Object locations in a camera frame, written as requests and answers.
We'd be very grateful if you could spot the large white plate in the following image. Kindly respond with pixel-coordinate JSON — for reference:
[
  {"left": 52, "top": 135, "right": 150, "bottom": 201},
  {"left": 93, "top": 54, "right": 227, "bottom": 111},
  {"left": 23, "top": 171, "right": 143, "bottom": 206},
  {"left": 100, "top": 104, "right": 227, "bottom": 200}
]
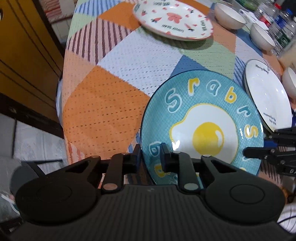
[{"left": 243, "top": 59, "right": 292, "bottom": 132}]

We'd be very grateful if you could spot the blue fried egg plate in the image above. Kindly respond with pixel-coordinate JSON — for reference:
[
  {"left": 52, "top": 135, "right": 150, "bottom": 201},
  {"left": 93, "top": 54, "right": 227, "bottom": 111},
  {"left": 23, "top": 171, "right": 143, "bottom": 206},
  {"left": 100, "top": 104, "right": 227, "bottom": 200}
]
[{"left": 140, "top": 70, "right": 263, "bottom": 185}]

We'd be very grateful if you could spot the white bowl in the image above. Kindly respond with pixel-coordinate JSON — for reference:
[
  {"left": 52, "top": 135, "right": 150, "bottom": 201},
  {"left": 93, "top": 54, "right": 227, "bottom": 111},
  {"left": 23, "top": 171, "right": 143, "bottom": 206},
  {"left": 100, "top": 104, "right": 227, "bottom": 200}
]
[
  {"left": 282, "top": 67, "right": 296, "bottom": 100},
  {"left": 250, "top": 24, "right": 275, "bottom": 51},
  {"left": 214, "top": 3, "right": 247, "bottom": 30}
]

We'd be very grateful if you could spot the white pink rabbit plate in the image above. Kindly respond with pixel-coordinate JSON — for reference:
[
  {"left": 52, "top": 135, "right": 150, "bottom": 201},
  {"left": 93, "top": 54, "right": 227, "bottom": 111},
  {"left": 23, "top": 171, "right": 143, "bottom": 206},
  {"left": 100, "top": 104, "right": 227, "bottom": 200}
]
[{"left": 132, "top": 1, "right": 214, "bottom": 41}]

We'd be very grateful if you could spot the large clear rice jug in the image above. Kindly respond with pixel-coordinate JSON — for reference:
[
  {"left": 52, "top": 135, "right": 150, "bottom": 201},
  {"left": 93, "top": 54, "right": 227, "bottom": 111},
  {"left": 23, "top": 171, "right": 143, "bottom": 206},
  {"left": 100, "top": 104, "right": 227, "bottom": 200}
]
[{"left": 277, "top": 38, "right": 296, "bottom": 69}]

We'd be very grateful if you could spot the colourful patchwork tablecloth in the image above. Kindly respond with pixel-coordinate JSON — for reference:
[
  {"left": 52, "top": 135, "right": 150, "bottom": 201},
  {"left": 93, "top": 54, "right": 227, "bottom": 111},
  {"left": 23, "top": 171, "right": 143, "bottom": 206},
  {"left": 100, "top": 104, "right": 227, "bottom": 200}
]
[{"left": 61, "top": 1, "right": 282, "bottom": 164}]

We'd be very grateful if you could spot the blue label water bottle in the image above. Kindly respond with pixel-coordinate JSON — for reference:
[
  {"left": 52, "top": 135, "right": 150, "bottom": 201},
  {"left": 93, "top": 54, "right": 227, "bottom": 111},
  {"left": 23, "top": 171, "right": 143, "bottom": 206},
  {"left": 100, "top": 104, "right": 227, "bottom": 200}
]
[{"left": 269, "top": 9, "right": 295, "bottom": 55}]

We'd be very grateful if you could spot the red label water bottle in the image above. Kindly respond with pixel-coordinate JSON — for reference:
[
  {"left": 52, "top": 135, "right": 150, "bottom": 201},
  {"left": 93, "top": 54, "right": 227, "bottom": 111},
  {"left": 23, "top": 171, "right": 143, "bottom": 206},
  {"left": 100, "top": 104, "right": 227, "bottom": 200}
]
[{"left": 255, "top": 1, "right": 287, "bottom": 30}]

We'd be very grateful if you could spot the yellow wooden chair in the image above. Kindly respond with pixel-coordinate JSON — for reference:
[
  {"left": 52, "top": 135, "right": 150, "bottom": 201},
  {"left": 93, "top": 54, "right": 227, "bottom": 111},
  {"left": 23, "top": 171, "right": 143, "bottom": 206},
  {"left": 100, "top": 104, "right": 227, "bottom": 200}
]
[{"left": 1, "top": 1, "right": 65, "bottom": 138}]

